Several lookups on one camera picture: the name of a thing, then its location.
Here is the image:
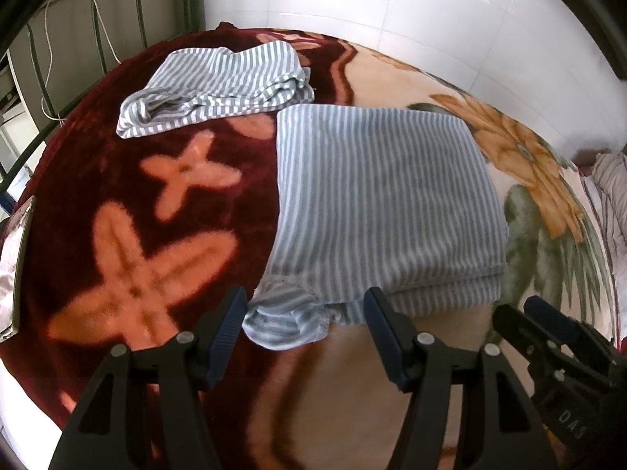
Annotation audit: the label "floral fleece blanket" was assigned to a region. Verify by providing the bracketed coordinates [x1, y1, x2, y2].
[0, 22, 618, 470]

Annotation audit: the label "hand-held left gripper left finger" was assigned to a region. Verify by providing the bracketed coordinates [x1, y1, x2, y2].
[49, 285, 248, 470]

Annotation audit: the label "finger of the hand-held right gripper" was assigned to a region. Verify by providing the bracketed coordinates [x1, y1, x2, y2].
[491, 304, 556, 369]
[523, 296, 613, 353]

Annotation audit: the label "white cable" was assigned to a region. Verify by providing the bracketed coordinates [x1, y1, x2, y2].
[42, 0, 67, 125]
[76, 0, 121, 67]

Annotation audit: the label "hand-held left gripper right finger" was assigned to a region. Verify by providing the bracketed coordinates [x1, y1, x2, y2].
[363, 286, 559, 470]

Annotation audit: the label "white cabinet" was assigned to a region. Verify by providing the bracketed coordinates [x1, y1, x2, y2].
[0, 49, 30, 167]

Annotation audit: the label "blue striped pants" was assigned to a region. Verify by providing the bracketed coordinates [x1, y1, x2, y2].
[242, 104, 510, 351]

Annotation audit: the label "pink quilt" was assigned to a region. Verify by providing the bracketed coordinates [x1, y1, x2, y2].
[590, 152, 627, 255]

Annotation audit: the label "crumpled striped garment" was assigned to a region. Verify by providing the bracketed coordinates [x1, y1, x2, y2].
[116, 42, 315, 140]

